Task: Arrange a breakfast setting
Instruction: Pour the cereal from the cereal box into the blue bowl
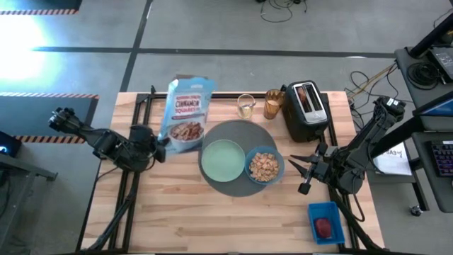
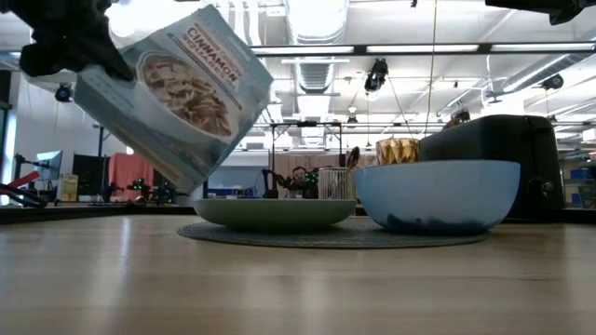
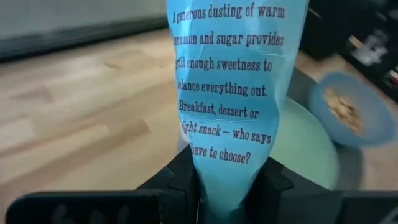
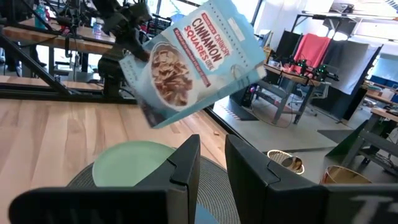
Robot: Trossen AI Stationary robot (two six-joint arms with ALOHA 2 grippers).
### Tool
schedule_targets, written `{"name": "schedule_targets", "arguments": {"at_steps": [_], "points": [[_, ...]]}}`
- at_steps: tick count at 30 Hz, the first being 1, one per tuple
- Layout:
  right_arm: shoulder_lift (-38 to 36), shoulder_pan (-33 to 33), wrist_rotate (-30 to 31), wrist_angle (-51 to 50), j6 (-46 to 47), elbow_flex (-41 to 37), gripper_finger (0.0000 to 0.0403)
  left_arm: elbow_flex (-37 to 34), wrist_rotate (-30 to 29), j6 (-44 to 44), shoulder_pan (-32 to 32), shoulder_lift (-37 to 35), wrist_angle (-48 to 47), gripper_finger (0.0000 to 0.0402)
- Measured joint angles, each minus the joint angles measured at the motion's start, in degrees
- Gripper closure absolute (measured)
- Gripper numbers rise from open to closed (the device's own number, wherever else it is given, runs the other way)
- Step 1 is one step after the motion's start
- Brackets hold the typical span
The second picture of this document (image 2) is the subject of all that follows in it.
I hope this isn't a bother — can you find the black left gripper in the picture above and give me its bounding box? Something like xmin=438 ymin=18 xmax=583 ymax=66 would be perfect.
xmin=18 ymin=0 xmax=137 ymax=83

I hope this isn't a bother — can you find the cinnamon squares cereal box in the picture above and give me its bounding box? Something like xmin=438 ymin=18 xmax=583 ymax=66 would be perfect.
xmin=74 ymin=4 xmax=275 ymax=194

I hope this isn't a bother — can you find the amber tumbler with juice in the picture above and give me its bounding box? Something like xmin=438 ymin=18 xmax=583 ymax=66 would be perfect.
xmin=375 ymin=137 xmax=421 ymax=166

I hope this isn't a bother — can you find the brown bread slice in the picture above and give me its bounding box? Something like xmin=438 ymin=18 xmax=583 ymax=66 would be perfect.
xmin=440 ymin=116 xmax=467 ymax=132

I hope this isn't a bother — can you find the black ceiling spotlight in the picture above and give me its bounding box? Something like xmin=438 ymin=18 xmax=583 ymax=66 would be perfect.
xmin=54 ymin=82 xmax=75 ymax=103
xmin=363 ymin=58 xmax=390 ymax=93
xmin=541 ymin=73 xmax=565 ymax=91

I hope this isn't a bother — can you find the orange cloth partition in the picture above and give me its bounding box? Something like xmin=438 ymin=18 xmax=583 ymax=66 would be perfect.
xmin=108 ymin=152 xmax=156 ymax=202

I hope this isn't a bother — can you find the black computer monitor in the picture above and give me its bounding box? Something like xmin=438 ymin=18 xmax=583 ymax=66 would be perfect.
xmin=35 ymin=149 xmax=64 ymax=182

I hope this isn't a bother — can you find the yellow box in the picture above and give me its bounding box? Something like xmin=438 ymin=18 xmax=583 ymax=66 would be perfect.
xmin=60 ymin=173 xmax=79 ymax=203

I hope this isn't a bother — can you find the red bar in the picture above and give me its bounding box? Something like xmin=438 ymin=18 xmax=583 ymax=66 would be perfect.
xmin=0 ymin=170 xmax=42 ymax=193

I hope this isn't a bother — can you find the person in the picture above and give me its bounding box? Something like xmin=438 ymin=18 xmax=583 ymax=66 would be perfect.
xmin=288 ymin=166 xmax=321 ymax=200

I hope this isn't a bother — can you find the mint green plate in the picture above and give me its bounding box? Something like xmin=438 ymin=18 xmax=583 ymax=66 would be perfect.
xmin=192 ymin=198 xmax=358 ymax=230

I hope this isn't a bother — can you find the grey round woven placemat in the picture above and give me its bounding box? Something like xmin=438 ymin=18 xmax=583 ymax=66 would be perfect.
xmin=177 ymin=218 xmax=491 ymax=249

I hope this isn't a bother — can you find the blue plastic bowl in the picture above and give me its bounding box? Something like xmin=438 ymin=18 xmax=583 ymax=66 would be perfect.
xmin=354 ymin=159 xmax=522 ymax=235

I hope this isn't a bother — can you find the black toaster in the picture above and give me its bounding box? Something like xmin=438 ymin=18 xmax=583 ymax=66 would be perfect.
xmin=418 ymin=114 xmax=565 ymax=220

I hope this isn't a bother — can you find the black aluminium table frame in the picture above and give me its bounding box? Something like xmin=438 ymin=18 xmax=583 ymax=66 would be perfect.
xmin=0 ymin=203 xmax=596 ymax=225

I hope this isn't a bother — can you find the black metal rack frame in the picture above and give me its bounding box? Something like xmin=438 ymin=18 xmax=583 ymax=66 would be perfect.
xmin=267 ymin=120 xmax=345 ymax=199

